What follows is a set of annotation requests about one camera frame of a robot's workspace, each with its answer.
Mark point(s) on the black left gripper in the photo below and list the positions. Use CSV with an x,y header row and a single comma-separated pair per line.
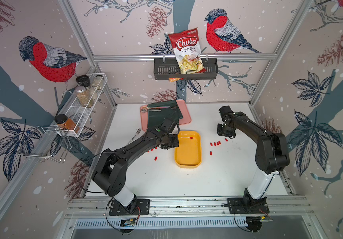
x,y
176,143

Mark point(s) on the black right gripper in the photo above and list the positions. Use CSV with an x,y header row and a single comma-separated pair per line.
x,y
230,133

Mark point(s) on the yellow plastic storage box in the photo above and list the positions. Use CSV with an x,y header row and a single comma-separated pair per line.
x,y
188,154

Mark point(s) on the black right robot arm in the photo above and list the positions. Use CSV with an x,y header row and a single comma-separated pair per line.
x,y
271,158

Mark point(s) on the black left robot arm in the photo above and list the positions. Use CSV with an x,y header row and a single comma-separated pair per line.
x,y
110,173

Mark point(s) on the dark green cloth napkin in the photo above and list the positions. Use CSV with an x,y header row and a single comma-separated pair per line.
x,y
171,112

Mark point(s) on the pink plastic tray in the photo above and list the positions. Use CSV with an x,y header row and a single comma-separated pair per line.
x,y
186,118

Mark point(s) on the small silver spoon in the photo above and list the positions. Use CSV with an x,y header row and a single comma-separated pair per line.
x,y
144,110

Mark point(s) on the long gold colourful spoon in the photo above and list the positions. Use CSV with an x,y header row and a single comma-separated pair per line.
x,y
162,107

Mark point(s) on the clear spice jar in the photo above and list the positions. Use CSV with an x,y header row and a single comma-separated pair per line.
x,y
97,82

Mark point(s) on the silver lid spice jar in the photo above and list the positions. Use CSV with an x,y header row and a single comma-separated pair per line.
x,y
84,97

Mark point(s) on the Chuba cassava chips bag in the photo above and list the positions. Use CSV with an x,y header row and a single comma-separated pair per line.
x,y
186,48

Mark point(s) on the black lid spice jar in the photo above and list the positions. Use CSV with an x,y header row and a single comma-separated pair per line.
x,y
84,80

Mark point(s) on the orange spice jar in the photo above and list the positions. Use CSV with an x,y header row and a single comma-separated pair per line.
x,y
63,121

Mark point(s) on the fork with white handle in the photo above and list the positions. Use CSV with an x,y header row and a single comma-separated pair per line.
x,y
135,135

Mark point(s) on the black wire wall basket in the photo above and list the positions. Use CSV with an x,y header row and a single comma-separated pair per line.
x,y
164,69

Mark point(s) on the white wire spice rack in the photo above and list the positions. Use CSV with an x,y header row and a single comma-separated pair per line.
x,y
80,115

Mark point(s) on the chrome wire holder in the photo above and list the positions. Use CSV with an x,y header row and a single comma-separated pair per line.
x,y
54,145

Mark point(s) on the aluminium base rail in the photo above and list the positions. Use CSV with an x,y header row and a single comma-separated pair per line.
x,y
202,206

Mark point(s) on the aluminium corner frame post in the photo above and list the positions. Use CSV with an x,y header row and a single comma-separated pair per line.
x,y
85,46

